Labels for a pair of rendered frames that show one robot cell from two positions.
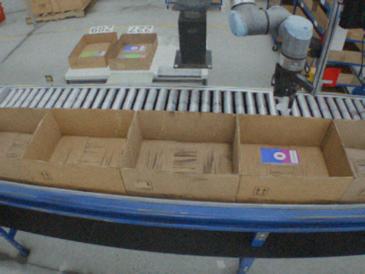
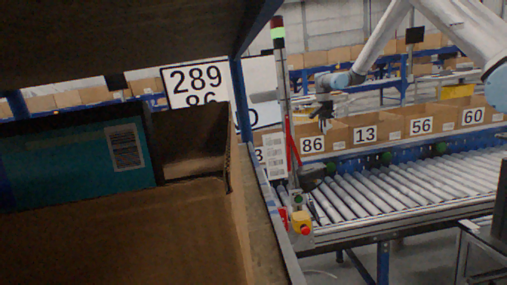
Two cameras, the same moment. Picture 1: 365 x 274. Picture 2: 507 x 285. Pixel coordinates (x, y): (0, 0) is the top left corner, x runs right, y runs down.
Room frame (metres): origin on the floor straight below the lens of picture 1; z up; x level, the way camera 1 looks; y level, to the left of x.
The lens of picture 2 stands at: (2.21, -1.19, 1.49)
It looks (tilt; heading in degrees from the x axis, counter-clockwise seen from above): 17 degrees down; 169
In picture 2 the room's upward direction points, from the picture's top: 9 degrees counter-clockwise
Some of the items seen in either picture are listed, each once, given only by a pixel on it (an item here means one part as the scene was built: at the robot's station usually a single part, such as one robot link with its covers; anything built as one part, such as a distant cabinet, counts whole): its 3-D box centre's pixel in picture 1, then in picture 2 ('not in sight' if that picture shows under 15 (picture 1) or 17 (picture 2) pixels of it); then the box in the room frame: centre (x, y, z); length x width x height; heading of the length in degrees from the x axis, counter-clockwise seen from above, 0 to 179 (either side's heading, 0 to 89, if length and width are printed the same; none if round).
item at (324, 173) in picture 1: (288, 158); (314, 138); (0.62, -0.40, 0.96); 0.39 x 0.29 x 0.17; 82
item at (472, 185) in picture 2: (145, 117); (448, 176); (1.16, 0.18, 0.72); 0.52 x 0.05 x 0.05; 172
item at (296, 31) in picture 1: (296, 37); (322, 82); (0.81, -0.40, 1.36); 0.10 x 0.09 x 0.12; 6
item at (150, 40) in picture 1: (134, 50); not in sight; (1.81, 0.29, 0.80); 0.38 x 0.28 x 0.10; 172
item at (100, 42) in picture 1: (94, 49); not in sight; (1.89, 0.61, 0.80); 0.38 x 0.28 x 0.10; 175
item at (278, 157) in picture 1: (279, 157); not in sight; (0.69, -0.40, 0.89); 0.16 x 0.07 x 0.02; 81
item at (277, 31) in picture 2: not in sight; (277, 29); (1.29, -0.84, 1.62); 0.05 x 0.05 x 0.06
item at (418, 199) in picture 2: (204, 120); (397, 186); (1.12, -0.14, 0.72); 0.52 x 0.05 x 0.05; 172
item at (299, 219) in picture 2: (308, 74); (309, 222); (1.36, -0.81, 0.84); 0.15 x 0.09 x 0.07; 82
